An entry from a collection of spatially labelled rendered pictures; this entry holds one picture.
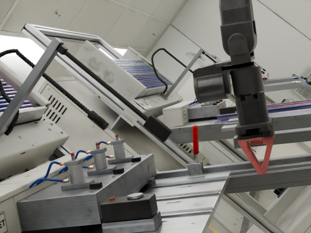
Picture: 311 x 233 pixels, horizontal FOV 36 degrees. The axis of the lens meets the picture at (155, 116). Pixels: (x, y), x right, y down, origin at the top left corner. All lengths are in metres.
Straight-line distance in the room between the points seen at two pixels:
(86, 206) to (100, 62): 1.33
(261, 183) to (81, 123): 1.06
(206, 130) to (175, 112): 0.25
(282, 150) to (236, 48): 4.55
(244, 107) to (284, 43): 7.53
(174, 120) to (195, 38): 6.57
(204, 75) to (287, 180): 0.29
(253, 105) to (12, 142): 0.47
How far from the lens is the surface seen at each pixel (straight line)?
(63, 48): 0.84
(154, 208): 0.71
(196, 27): 8.57
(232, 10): 0.90
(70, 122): 1.97
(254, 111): 0.91
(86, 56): 2.05
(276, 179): 1.04
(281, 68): 8.43
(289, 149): 5.41
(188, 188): 0.93
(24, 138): 1.04
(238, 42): 0.89
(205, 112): 2.14
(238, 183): 1.05
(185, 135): 1.84
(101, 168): 0.89
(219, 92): 0.92
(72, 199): 0.75
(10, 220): 0.78
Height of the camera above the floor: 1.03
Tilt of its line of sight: 8 degrees up
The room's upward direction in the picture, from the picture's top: 51 degrees counter-clockwise
